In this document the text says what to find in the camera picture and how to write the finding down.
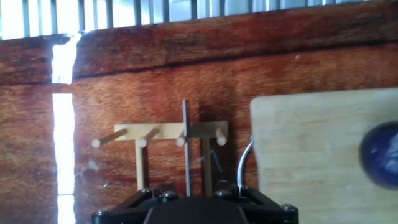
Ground steel cleaver knife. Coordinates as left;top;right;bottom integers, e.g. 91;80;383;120
182;99;192;197

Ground glossy wood-grain table mat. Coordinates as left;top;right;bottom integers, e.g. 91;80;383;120
0;0;398;224

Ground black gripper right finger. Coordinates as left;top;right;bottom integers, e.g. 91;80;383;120
213;182;300;224

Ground wooden knife rack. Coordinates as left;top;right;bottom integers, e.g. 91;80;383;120
91;121;229;197

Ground purple onion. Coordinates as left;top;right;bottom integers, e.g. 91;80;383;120
359;121;398;190

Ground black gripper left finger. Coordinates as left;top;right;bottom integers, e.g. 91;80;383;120
91;187;180;224

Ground bamboo cutting board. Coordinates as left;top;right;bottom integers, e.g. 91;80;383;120
236;88;398;224

